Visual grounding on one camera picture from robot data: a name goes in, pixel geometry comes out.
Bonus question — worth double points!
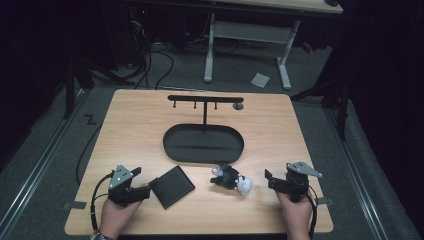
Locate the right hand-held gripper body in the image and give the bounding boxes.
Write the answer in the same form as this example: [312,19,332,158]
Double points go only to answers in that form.
[285,161,323,203]

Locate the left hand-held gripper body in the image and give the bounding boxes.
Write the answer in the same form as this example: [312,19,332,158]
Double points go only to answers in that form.
[108,164,135,208]

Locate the black wallet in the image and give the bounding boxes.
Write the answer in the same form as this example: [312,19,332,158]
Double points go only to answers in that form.
[148,165,196,210]

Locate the black and white plush keychain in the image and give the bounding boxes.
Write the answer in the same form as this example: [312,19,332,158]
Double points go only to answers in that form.
[209,162,254,197]

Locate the black hook rack with tray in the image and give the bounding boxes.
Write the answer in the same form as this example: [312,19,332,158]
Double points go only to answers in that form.
[162,94,245,165]

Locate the person's left hand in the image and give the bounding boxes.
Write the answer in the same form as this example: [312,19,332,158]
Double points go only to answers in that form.
[99,199,143,239]

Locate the person's right hand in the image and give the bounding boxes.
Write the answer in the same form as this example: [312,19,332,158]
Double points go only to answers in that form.
[275,192,313,240]

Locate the silver wristwatch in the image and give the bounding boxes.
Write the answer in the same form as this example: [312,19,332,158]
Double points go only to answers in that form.
[89,231,116,240]

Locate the black metal stand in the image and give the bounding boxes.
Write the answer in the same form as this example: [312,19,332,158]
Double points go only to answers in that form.
[62,58,134,120]
[289,66,352,141]

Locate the grey paper sheet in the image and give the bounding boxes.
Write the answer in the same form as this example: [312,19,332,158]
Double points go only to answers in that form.
[250,72,271,89]

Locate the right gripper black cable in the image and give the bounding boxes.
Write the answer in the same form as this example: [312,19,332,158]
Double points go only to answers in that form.
[306,184,319,239]

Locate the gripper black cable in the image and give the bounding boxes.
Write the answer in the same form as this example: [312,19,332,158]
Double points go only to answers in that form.
[89,170,116,233]
[306,184,319,239]

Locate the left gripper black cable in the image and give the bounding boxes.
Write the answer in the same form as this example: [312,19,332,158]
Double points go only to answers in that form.
[89,170,116,233]

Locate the thin black floor cable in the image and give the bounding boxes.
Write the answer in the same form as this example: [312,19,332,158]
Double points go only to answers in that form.
[75,123,103,186]

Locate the aluminium floor rail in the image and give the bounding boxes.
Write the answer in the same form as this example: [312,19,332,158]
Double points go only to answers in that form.
[324,106,390,240]
[0,89,87,236]

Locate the bundle of black floor cables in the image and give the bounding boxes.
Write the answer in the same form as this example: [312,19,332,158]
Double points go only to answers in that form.
[131,19,175,90]

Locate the desk with white metal frame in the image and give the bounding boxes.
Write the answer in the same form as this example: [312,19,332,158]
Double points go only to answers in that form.
[126,0,344,91]

